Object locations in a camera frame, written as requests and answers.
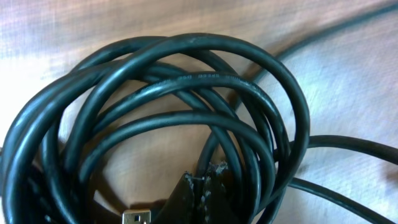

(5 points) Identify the black USB cable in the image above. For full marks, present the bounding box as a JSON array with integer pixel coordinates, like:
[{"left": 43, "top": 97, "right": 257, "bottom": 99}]
[{"left": 198, "top": 2, "right": 398, "bottom": 224}]

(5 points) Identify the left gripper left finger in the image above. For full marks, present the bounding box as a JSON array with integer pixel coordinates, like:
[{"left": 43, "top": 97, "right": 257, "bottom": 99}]
[{"left": 152, "top": 173, "right": 195, "bottom": 224}]

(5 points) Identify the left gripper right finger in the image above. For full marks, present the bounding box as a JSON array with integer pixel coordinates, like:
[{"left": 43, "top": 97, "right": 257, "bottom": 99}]
[{"left": 197, "top": 161, "right": 242, "bottom": 224}]

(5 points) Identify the black HDMI cable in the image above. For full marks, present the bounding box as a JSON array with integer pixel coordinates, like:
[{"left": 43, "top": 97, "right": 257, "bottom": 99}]
[{"left": 0, "top": 32, "right": 312, "bottom": 224}]

